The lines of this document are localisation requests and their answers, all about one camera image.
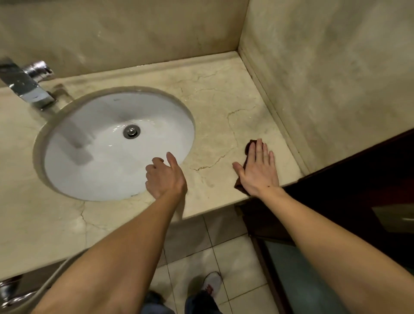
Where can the person's right thumb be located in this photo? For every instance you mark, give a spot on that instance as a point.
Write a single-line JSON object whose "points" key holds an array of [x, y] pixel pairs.
{"points": [[239, 170]]}

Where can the grey and red shoe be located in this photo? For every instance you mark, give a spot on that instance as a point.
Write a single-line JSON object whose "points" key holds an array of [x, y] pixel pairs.
{"points": [[212, 283]]}

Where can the person's right middle finger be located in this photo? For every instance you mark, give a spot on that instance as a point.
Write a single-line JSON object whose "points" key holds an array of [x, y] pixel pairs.
{"points": [[259, 152]]}

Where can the chrome faucet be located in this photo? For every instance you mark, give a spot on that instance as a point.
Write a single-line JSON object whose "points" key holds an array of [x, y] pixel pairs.
{"points": [[26, 85]]}

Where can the dark brown cleaning cloth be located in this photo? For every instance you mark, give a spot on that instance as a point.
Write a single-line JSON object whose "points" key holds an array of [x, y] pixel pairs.
{"points": [[246, 152]]}

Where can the white oval sink basin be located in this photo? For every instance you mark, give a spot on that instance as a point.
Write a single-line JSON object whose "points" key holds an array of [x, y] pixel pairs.
{"points": [[113, 155]]}

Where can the person's right hand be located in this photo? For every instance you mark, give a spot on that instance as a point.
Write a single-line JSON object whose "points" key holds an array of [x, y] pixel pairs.
{"points": [[260, 176]]}

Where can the person's left hand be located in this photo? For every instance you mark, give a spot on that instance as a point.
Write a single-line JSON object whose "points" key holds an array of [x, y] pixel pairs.
{"points": [[166, 182]]}

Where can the chrome drain pipe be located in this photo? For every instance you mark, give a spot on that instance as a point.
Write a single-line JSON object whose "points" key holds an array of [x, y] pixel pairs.
{"points": [[9, 292]]}

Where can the frosted glass door panel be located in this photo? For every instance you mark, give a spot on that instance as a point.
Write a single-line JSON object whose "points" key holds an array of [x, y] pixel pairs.
{"points": [[291, 278]]}

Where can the person's right little finger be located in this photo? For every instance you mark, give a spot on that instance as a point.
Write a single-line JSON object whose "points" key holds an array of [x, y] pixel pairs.
{"points": [[271, 161]]}

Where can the dark wooden door frame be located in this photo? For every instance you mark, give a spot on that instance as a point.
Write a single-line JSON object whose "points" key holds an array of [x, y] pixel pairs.
{"points": [[355, 181]]}

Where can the person's left thumb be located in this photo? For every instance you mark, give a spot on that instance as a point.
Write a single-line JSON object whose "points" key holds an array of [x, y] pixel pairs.
{"points": [[174, 165]]}

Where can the person's right forearm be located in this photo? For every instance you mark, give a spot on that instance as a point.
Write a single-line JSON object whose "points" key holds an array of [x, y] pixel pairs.
{"points": [[326, 255]]}

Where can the person's blue jeans legs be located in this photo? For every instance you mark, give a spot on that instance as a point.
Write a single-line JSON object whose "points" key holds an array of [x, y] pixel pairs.
{"points": [[200, 304]]}

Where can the chrome sink drain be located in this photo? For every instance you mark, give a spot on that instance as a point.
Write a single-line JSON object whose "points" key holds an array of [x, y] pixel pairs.
{"points": [[131, 131]]}

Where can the person's left forearm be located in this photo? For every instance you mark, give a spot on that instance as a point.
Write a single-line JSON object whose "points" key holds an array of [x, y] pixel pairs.
{"points": [[123, 258]]}

